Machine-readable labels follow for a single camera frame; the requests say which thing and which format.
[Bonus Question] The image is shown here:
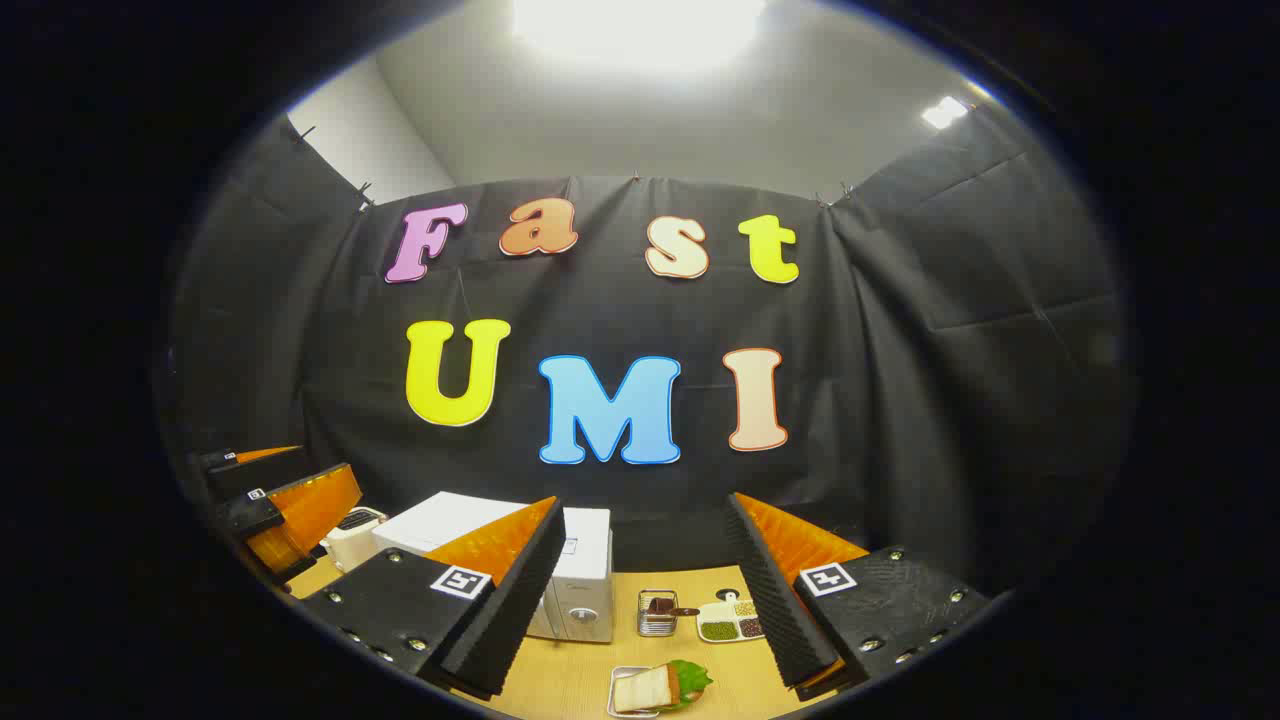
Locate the large ceiling light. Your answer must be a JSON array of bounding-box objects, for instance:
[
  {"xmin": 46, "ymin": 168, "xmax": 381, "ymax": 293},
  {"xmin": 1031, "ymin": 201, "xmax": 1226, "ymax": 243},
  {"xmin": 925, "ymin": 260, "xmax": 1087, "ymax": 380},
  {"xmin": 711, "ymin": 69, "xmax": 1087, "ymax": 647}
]
[{"xmin": 510, "ymin": 0, "xmax": 771, "ymax": 71}]

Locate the white microwave oven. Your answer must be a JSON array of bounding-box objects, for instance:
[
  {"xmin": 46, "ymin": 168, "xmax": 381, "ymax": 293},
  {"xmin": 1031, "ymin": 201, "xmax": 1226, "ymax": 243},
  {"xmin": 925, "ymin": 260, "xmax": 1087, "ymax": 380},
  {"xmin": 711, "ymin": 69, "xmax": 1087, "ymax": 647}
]
[{"xmin": 372, "ymin": 490, "xmax": 613, "ymax": 644}]

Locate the small white tray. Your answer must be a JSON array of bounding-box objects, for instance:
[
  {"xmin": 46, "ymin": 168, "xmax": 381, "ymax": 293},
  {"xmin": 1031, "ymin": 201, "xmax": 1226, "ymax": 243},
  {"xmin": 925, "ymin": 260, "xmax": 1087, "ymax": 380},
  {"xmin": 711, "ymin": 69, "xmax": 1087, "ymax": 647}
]
[{"xmin": 607, "ymin": 665, "xmax": 666, "ymax": 720}]

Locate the white divided dish with beans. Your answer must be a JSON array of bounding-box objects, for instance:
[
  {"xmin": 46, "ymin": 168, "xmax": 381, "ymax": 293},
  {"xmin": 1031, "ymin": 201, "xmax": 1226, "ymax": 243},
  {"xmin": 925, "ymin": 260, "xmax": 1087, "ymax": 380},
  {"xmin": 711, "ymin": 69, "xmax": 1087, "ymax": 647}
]
[{"xmin": 697, "ymin": 590, "xmax": 766, "ymax": 644}]

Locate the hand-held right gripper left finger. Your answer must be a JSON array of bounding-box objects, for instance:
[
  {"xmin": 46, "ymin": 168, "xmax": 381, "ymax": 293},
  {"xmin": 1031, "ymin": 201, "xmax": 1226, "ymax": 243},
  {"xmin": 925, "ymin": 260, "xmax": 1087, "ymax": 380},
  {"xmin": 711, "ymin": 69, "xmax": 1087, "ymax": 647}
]
[{"xmin": 300, "ymin": 495, "xmax": 567, "ymax": 701}]

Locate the white toaster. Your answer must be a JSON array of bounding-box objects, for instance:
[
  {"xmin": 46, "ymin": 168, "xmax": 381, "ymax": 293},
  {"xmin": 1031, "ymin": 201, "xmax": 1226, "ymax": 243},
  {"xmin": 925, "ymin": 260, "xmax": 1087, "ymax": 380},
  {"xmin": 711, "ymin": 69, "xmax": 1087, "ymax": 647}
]
[{"xmin": 322, "ymin": 506, "xmax": 389, "ymax": 574}]

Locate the small metal wire basket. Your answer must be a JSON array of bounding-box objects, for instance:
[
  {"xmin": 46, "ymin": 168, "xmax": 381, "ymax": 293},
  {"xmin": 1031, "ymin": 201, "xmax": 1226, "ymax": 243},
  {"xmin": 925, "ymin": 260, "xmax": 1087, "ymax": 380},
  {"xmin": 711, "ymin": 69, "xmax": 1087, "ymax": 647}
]
[{"xmin": 637, "ymin": 589, "xmax": 679, "ymax": 638}]

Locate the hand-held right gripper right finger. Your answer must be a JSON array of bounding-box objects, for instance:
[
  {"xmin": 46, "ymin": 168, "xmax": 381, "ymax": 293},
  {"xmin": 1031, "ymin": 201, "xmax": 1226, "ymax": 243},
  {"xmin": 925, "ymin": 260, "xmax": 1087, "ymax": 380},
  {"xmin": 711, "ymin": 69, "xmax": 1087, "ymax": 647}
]
[{"xmin": 724, "ymin": 492, "xmax": 993, "ymax": 701}]

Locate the black backdrop cloth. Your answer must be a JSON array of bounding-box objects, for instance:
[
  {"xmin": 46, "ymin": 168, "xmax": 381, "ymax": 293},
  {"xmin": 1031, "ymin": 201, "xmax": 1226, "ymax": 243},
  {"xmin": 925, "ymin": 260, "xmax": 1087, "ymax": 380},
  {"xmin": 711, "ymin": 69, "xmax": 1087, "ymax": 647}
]
[{"xmin": 160, "ymin": 105, "xmax": 1136, "ymax": 601}]

